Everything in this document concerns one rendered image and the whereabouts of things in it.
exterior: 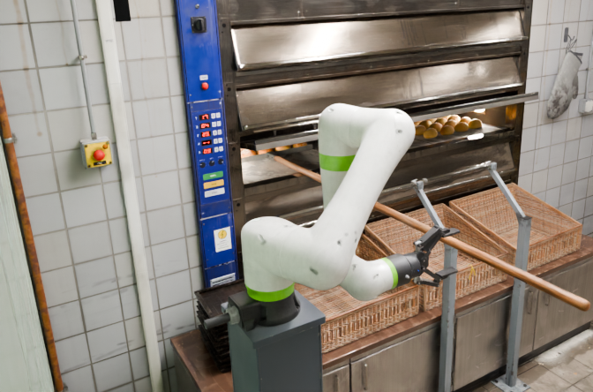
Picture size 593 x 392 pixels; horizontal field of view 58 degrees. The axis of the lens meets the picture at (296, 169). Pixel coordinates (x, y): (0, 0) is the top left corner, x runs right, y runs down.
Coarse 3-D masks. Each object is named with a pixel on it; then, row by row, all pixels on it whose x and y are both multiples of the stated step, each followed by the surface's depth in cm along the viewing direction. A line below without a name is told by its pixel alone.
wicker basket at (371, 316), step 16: (368, 240) 266; (368, 256) 269; (384, 256) 257; (336, 288) 267; (400, 288) 251; (416, 288) 239; (320, 304) 254; (336, 304) 254; (352, 304) 253; (368, 304) 226; (384, 304) 252; (400, 304) 251; (416, 304) 242; (336, 320) 218; (352, 320) 223; (368, 320) 239; (384, 320) 234; (400, 320) 238; (336, 336) 221; (352, 336) 226
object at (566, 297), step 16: (288, 160) 269; (320, 176) 242; (384, 208) 203; (416, 224) 188; (448, 240) 175; (480, 256) 164; (512, 272) 154; (544, 288) 145; (560, 288) 143; (576, 304) 138
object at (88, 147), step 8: (104, 136) 203; (80, 144) 197; (88, 144) 194; (96, 144) 196; (88, 152) 195; (104, 152) 198; (88, 160) 196; (104, 160) 198; (112, 160) 200; (88, 168) 197
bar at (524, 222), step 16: (432, 176) 246; (448, 176) 249; (496, 176) 262; (384, 192) 231; (304, 208) 214; (320, 208) 216; (432, 208) 237; (528, 224) 251; (528, 240) 254; (448, 256) 230; (448, 288) 234; (448, 304) 236; (512, 304) 266; (448, 320) 238; (512, 320) 268; (448, 336) 241; (512, 336) 270; (448, 352) 244; (512, 352) 272; (448, 368) 247; (512, 368) 274; (448, 384) 250; (496, 384) 280; (512, 384) 277
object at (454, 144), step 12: (492, 132) 318; (504, 132) 318; (432, 144) 298; (444, 144) 297; (456, 144) 300; (468, 144) 305; (408, 156) 284; (420, 156) 289; (264, 180) 249; (276, 180) 248; (288, 180) 250; (300, 180) 253; (312, 180) 257; (252, 192) 242
